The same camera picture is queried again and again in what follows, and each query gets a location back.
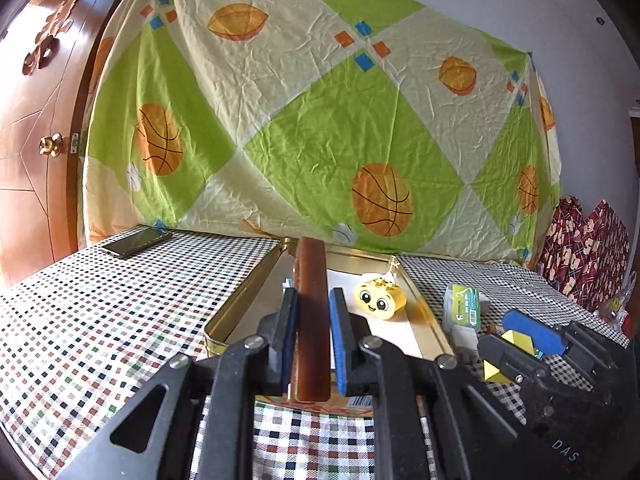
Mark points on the black smartphone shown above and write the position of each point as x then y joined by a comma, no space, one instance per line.
135,242

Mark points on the brown wooden bar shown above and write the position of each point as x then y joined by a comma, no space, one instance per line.
312,320

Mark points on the basketball print sheet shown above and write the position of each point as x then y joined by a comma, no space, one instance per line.
280,110

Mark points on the door latch plate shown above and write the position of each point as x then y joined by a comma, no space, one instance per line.
75,143

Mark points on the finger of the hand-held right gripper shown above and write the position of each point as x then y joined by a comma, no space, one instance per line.
510,360
535,332

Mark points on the green label packet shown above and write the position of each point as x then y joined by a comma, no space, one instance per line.
462,307

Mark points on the checked tablecloth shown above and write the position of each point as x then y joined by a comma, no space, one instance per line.
125,310

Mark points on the yellow toy in plastic bag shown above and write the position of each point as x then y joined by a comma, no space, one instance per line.
615,305

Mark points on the yellow cube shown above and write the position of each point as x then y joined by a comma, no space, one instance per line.
517,341

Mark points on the brown wooden door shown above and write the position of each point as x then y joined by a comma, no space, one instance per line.
30,200

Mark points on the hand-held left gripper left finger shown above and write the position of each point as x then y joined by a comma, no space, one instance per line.
289,345

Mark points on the brass door knob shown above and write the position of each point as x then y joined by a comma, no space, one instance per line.
50,145

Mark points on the gold tin box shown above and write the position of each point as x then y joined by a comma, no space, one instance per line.
240,305

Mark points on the red bear print cloth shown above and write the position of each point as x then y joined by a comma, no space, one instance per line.
585,250

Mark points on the yellow face toy brick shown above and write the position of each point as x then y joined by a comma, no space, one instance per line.
377,302

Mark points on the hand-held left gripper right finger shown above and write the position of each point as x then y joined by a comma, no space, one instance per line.
342,350

